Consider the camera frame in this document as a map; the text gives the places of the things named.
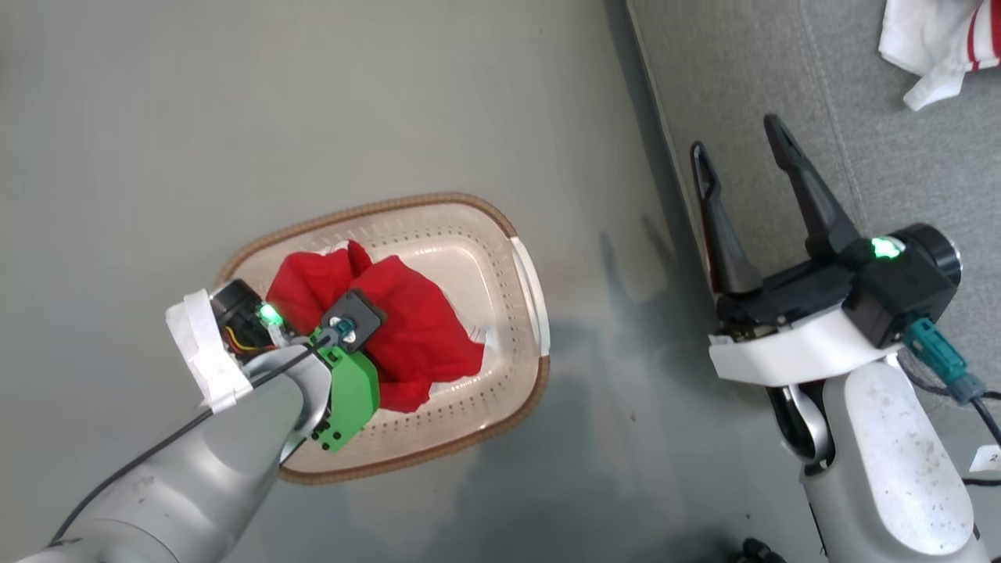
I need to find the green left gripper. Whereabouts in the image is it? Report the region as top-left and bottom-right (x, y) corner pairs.
(210, 278), (382, 454)

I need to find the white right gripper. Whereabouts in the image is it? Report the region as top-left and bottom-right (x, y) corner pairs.
(689, 113), (900, 389)

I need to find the red and white jersey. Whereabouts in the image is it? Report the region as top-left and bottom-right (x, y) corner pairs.
(266, 240), (487, 414)
(877, 0), (1001, 112)

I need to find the grey fabric sofa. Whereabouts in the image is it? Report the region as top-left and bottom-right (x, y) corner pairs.
(626, 0), (1001, 501)

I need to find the white tape wrap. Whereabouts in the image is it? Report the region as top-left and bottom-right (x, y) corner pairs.
(165, 289), (253, 414)

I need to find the white basket with brown rim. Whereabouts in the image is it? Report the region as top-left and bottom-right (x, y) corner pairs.
(215, 192), (552, 486)

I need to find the right black cable teal plug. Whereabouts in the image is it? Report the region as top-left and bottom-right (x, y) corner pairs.
(899, 316), (1001, 487)

